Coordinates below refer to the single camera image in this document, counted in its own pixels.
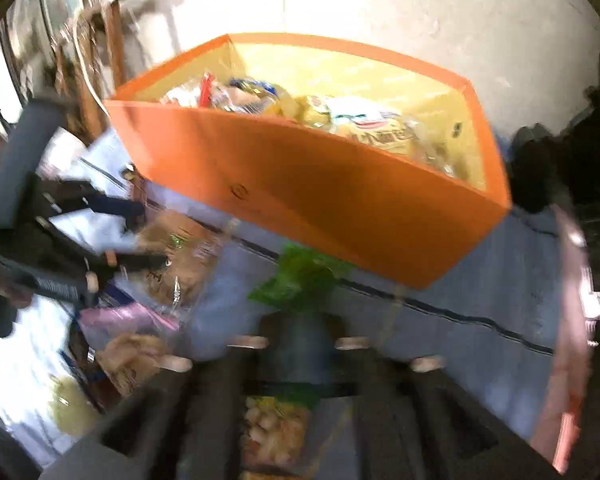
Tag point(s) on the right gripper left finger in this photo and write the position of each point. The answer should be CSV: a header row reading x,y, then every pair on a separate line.
x,y
179,425

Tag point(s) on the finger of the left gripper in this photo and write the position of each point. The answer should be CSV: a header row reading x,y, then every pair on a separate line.
x,y
124,261
105,202

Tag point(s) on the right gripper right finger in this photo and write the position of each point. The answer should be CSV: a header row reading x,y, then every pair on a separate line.
x,y
413,421

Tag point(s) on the pink snack packet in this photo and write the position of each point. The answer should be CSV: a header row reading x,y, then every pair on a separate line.
x,y
102,325

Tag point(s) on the biscuit packet clear wrap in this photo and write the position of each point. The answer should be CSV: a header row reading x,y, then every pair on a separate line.
x,y
191,252

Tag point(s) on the peanut candy packet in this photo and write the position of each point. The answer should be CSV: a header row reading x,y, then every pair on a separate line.
x,y
272,435

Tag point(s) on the green snack packet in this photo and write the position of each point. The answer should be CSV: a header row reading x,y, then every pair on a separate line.
x,y
303,281

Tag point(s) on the yellow bread bag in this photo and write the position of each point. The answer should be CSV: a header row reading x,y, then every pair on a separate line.
x,y
360,120

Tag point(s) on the blue snack bag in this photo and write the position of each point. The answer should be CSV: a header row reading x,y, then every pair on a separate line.
x,y
253,96

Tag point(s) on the brown wooden chair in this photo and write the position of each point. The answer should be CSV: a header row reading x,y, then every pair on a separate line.
x,y
89,40

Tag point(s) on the blue tablecloth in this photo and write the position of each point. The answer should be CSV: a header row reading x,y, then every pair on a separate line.
x,y
497,366

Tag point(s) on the pink patterned cloth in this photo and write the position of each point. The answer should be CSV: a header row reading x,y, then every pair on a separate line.
x,y
558,425

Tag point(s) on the orange cardboard box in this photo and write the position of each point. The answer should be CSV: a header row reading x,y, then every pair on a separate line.
x,y
389,214

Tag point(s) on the dark carved wooden furniture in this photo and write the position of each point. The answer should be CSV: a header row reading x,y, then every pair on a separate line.
x,y
564,170

